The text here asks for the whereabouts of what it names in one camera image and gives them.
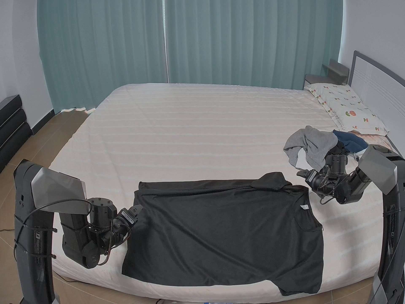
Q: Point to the pile of clothes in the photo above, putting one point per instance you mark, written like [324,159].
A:
[313,147]

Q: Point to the grey bedside table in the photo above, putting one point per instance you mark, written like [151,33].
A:
[337,70]

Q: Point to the bed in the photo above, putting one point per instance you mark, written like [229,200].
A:
[189,131]

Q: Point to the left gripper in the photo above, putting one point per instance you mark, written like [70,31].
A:
[128,218]

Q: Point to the black T-shirt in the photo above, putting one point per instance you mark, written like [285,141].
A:
[221,226]

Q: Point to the white printed pillow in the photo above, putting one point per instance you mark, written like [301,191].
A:
[348,106]

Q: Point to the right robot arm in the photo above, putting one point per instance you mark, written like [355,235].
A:
[389,185]

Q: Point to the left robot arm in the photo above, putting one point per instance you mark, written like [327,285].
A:
[34,249]

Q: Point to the black chest of drawers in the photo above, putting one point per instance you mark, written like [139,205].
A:
[12,128]

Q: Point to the blue-green curtain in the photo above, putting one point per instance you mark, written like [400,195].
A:
[95,43]
[253,33]

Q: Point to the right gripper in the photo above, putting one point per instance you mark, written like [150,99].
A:
[313,179]

